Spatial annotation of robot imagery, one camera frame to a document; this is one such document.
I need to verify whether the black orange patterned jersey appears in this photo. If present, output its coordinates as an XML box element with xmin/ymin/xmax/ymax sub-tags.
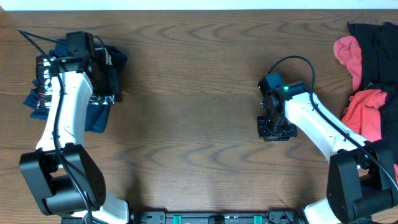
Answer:
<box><xmin>33</xmin><ymin>44</ymin><xmax>127</xmax><ymax>109</ymax></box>

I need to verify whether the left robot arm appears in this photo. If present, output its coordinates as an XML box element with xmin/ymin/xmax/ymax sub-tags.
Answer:
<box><xmin>19</xmin><ymin>31</ymin><xmax>130</xmax><ymax>223</ymax></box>

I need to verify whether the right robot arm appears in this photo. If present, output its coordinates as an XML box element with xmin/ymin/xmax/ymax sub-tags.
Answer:
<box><xmin>257</xmin><ymin>73</ymin><xmax>397</xmax><ymax>223</ymax></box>

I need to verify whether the folded navy blue garment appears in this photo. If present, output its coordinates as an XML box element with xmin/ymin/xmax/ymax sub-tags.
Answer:
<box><xmin>23</xmin><ymin>39</ymin><xmax>129</xmax><ymax>134</ymax></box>

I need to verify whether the red orange garment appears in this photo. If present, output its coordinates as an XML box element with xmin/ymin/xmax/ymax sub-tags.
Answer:
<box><xmin>333</xmin><ymin>35</ymin><xmax>397</xmax><ymax>174</ymax></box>

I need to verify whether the plain black shirt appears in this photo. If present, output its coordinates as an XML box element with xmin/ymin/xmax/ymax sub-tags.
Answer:
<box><xmin>348</xmin><ymin>22</ymin><xmax>397</xmax><ymax>163</ymax></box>

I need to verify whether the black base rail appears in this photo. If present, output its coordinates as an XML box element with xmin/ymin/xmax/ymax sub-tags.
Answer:
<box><xmin>129</xmin><ymin>210</ymin><xmax>306</xmax><ymax>224</ymax></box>

